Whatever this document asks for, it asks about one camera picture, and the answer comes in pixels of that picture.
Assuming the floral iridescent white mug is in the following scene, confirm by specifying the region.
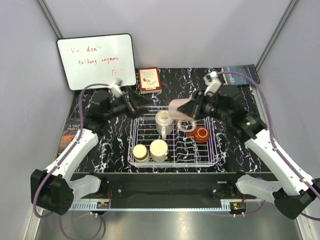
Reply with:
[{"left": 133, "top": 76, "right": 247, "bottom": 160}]
[{"left": 155, "top": 110, "right": 174, "bottom": 141}]

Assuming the cream ribbed mug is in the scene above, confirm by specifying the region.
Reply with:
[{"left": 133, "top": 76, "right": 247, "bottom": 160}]
[{"left": 149, "top": 139, "right": 169, "bottom": 162}]

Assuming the Tale of Two Cities book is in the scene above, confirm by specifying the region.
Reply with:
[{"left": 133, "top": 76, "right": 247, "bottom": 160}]
[{"left": 58, "top": 118, "right": 81, "bottom": 155}]

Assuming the orange ceramic mug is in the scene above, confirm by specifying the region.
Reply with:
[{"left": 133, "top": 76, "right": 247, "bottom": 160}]
[{"left": 187, "top": 126, "right": 210, "bottom": 144}]

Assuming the brown and cream cup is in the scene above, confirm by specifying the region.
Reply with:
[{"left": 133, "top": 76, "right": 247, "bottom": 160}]
[{"left": 132, "top": 144, "right": 150, "bottom": 163}]

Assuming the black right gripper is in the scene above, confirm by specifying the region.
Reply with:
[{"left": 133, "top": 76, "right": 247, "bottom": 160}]
[{"left": 177, "top": 89, "right": 231, "bottom": 123}]

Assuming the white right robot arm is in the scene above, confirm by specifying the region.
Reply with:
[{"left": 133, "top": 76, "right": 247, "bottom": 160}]
[{"left": 169, "top": 87, "right": 320, "bottom": 220}]

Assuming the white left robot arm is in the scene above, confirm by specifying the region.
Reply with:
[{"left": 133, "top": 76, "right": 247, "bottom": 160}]
[{"left": 30, "top": 85, "right": 151, "bottom": 218}]

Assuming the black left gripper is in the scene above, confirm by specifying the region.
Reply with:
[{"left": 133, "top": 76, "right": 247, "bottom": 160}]
[{"left": 105, "top": 86, "right": 155, "bottom": 121}]

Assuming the red and white book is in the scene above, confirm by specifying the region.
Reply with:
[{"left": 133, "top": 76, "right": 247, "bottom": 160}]
[{"left": 138, "top": 67, "right": 162, "bottom": 94}]

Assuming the white dry-erase board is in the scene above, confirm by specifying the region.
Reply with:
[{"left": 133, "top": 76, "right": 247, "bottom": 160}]
[{"left": 56, "top": 33, "right": 136, "bottom": 91}]

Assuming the dark blue book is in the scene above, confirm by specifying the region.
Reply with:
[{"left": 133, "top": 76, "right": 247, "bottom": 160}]
[{"left": 221, "top": 64, "right": 261, "bottom": 86}]

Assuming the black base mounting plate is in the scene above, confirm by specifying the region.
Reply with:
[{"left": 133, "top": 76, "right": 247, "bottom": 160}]
[{"left": 79, "top": 172, "right": 258, "bottom": 210}]

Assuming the white wire dish rack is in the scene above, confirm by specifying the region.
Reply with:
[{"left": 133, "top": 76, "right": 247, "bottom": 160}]
[{"left": 127, "top": 106, "right": 218, "bottom": 168}]

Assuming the grey slotted cable duct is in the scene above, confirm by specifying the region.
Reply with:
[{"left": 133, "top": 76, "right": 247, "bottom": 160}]
[{"left": 44, "top": 201, "right": 247, "bottom": 212}]

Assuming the pink iridescent mug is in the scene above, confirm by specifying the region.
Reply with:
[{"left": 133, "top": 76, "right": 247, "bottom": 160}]
[{"left": 167, "top": 98, "right": 197, "bottom": 133}]

